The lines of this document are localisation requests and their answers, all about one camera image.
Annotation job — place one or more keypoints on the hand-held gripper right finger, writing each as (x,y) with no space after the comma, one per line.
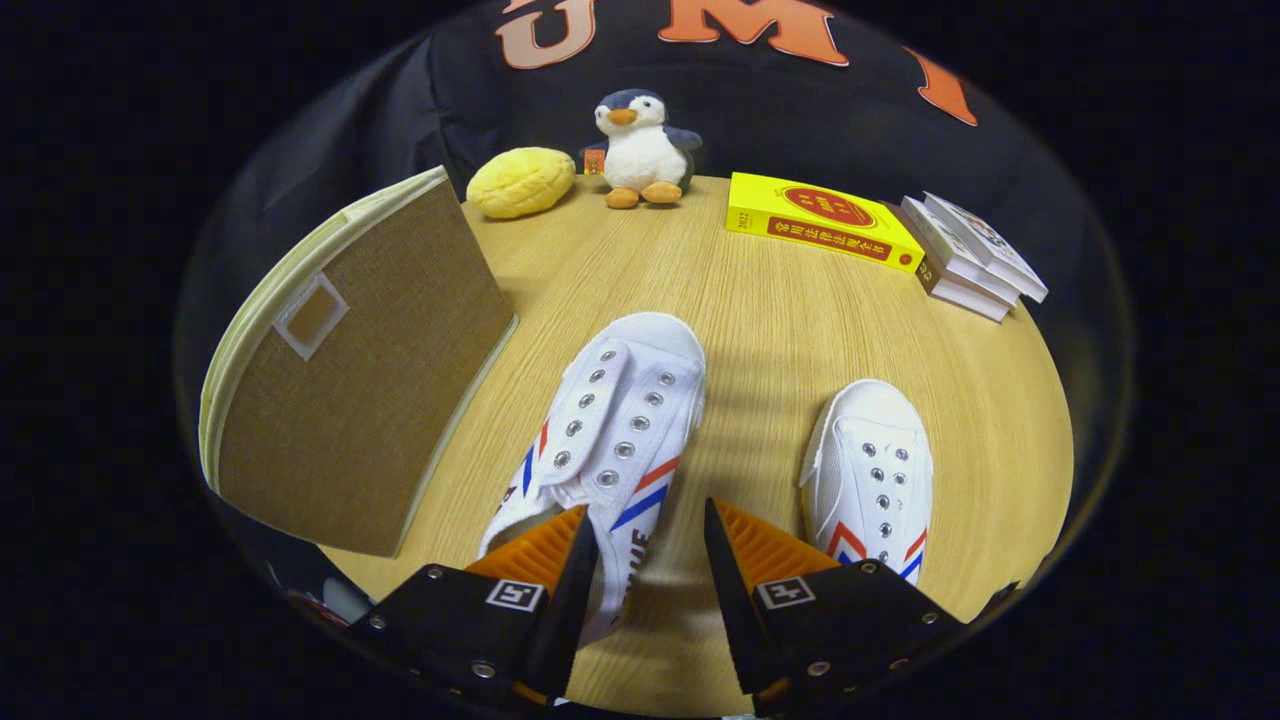
(735,610)

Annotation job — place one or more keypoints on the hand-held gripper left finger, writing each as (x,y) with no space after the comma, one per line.
(570,600)

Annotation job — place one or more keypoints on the white canvas shoe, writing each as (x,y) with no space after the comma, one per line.
(870,430)
(620,400)

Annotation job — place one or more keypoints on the brown fabric storage box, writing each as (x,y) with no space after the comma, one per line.
(350,400)

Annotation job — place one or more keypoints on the yellow book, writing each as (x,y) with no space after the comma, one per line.
(800,215)

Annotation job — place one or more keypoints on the yellow bun plush toy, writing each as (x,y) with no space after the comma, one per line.
(520,182)

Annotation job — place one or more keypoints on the white illustrated book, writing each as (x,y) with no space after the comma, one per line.
(985,240)

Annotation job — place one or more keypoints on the penguin plush toy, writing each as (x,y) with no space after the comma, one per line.
(645,155)

